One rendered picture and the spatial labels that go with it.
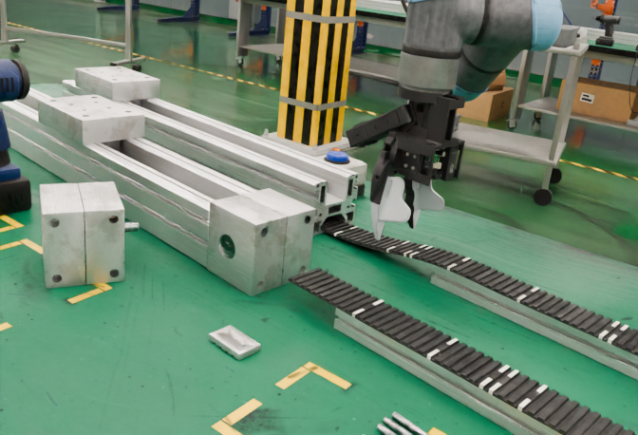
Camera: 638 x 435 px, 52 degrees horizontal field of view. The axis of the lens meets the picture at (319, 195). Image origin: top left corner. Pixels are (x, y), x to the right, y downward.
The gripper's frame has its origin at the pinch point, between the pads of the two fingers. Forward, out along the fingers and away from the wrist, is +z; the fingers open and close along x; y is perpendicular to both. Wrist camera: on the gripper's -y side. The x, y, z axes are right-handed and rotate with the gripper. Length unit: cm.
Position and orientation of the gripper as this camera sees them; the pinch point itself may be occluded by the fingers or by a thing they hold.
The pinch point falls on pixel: (392, 224)
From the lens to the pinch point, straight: 93.9
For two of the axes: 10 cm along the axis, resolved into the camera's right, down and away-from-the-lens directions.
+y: 7.1, 3.0, -6.4
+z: -1.0, 9.4, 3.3
